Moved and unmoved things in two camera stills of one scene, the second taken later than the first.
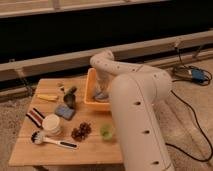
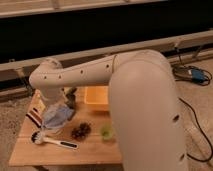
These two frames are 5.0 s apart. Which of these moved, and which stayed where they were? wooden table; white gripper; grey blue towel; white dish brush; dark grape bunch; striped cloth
Moved: white gripper; grey blue towel
Stayed: white dish brush; striped cloth; wooden table; dark grape bunch
